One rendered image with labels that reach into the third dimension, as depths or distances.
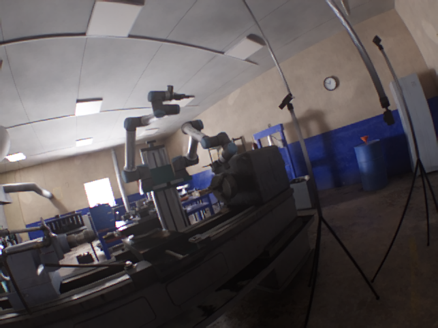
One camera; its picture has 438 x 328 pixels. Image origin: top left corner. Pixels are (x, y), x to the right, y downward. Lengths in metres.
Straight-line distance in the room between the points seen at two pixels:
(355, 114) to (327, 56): 1.47
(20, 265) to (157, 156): 2.04
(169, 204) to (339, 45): 4.67
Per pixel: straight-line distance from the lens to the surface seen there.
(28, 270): 1.28
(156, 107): 1.48
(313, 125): 4.83
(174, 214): 2.59
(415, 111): 4.17
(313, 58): 5.00
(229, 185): 1.60
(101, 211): 3.21
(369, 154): 3.91
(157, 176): 2.45
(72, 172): 8.47
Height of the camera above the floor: 1.26
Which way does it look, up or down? 1 degrees up
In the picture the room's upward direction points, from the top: 17 degrees counter-clockwise
